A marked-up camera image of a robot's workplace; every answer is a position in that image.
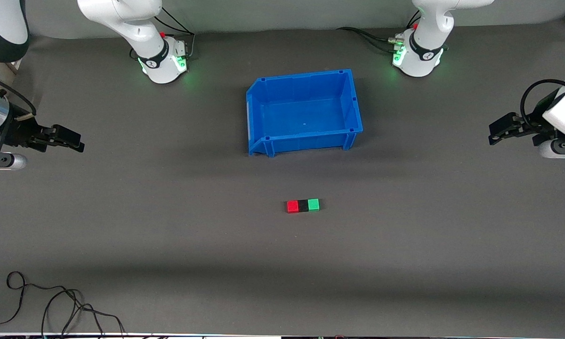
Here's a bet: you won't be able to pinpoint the blue plastic storage bin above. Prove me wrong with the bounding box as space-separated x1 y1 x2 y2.
246 69 363 158

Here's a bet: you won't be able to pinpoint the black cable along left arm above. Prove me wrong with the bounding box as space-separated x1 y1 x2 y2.
520 78 565 124

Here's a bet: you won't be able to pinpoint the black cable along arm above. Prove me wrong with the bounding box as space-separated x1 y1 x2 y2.
0 72 37 116
520 78 565 124

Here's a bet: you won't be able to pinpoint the black cable along right arm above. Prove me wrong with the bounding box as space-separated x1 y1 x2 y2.
0 72 37 116

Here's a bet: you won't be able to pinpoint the loose black cable on table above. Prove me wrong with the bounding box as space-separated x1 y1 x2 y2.
0 271 126 338

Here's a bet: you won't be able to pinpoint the black right arm base cables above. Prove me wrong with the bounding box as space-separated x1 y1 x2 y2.
154 5 196 58

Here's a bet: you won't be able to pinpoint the black arm base cables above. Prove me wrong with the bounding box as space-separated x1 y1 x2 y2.
336 10 424 53
154 5 196 58

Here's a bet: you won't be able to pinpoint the black left arm base cables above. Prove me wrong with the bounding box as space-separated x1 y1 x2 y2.
336 10 424 53

